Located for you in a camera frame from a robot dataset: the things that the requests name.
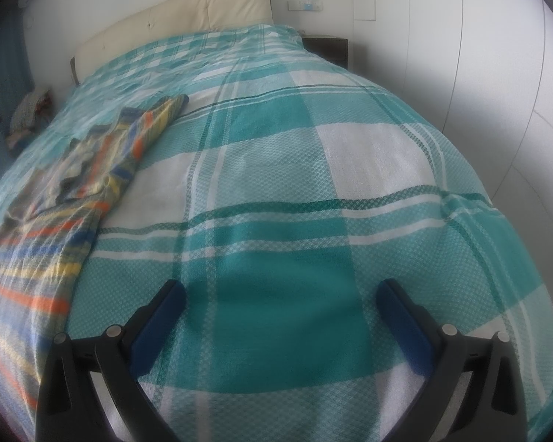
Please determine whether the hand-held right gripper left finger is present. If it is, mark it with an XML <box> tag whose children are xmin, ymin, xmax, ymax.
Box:
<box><xmin>37</xmin><ymin>280</ymin><xmax>187</xmax><ymax>442</ymax></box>

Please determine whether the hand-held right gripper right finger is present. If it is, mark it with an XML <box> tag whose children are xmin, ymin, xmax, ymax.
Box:
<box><xmin>377</xmin><ymin>278</ymin><xmax>527</xmax><ymax>442</ymax></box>

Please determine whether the striped knit sweater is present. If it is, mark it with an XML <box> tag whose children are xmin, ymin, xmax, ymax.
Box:
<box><xmin>0</xmin><ymin>94</ymin><xmax>190</xmax><ymax>424</ymax></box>

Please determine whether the pile of clothes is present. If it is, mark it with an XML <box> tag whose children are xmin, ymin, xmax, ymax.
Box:
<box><xmin>6</xmin><ymin>87</ymin><xmax>52</xmax><ymax>149</ymax></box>

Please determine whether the bed with teal checked cover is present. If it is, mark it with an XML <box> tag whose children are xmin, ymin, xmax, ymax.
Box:
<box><xmin>0</xmin><ymin>23</ymin><xmax>553</xmax><ymax>442</ymax></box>

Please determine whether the white wardrobe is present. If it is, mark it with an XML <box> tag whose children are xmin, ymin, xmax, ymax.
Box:
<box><xmin>350</xmin><ymin>0</ymin><xmax>553</xmax><ymax>245</ymax></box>

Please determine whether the dark nightstand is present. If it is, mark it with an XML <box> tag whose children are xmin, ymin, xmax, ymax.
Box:
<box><xmin>302</xmin><ymin>37</ymin><xmax>354</xmax><ymax>68</ymax></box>

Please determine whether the blue curtain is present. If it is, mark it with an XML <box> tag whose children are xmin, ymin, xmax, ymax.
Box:
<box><xmin>0</xmin><ymin>14</ymin><xmax>31</xmax><ymax>118</ymax></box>

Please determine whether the cream bed headboard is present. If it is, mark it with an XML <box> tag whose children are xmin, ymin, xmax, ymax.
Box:
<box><xmin>69</xmin><ymin>0</ymin><xmax>275</xmax><ymax>86</ymax></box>

